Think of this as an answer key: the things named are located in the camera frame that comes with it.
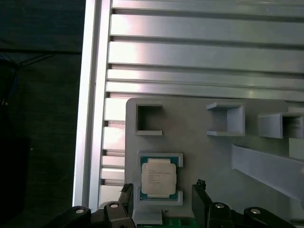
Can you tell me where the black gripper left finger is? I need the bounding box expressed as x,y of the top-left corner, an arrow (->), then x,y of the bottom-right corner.
46,182 -> 135,228

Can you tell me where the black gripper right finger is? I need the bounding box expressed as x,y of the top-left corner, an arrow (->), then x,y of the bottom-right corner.
191,178 -> 297,228

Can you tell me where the silver green CPU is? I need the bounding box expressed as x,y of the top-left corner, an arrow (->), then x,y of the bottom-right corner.
139,155 -> 179,200

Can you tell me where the grey parts rack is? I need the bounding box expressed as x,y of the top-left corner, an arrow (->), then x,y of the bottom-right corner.
124,97 -> 304,228

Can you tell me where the black floor box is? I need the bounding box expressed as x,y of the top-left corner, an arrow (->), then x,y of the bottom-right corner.
0,136 -> 31,214

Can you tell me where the black metal frame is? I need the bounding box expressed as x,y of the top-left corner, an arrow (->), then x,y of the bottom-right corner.
0,51 -> 81,70

